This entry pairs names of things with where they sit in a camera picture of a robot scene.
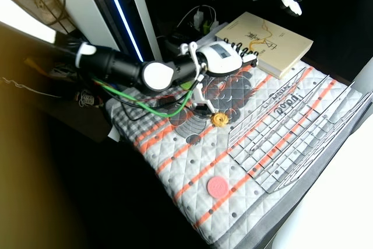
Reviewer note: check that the cream hardcover book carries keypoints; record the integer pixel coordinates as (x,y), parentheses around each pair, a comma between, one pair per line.
(271,39)

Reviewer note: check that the green adapter block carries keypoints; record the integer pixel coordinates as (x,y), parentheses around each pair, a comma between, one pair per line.
(207,26)

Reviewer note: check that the green sandwich cookie toy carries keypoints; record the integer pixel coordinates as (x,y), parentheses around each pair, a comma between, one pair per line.
(185,85)

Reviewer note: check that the white charger plug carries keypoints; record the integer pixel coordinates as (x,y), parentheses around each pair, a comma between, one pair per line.
(199,17)

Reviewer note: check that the yellow butter cookie toy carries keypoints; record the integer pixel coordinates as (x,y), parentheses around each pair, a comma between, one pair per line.
(219,119)

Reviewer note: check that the grey quilt with bear print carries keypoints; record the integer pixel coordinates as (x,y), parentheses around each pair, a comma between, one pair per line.
(204,155)

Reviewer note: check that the pink sandwich cookie toy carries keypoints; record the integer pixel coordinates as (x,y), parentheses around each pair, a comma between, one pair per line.
(218,187)

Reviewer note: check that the white robot body column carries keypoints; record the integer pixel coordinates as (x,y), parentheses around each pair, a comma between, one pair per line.
(84,7)

